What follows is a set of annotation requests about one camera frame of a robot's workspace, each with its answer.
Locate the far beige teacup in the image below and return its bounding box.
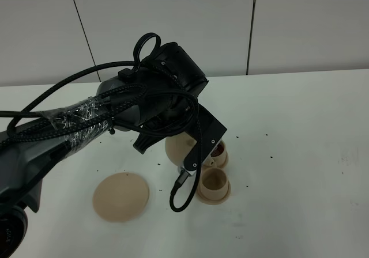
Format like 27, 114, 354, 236
201, 141, 228, 168

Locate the beige ceramic teapot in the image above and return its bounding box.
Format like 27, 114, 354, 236
165, 132, 197, 166

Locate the far beige saucer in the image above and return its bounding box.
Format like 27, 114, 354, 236
202, 151, 228, 169

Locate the near beige teacup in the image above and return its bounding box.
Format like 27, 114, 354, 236
199, 168, 229, 189

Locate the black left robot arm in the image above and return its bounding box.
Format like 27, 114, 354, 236
1, 33, 208, 257

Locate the beige round teapot tray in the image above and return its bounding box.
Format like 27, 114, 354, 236
92, 172, 150, 222

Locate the beige saucer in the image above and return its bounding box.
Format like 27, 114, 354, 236
202, 151, 228, 169
196, 181, 231, 205

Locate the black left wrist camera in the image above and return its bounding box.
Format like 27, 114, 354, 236
182, 105, 227, 175

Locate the near beige saucer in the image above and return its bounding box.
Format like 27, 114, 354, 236
196, 181, 231, 205

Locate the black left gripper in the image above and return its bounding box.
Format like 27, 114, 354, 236
133, 93, 199, 154

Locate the beige teacup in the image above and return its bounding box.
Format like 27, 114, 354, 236
201, 141, 228, 168
199, 168, 229, 189

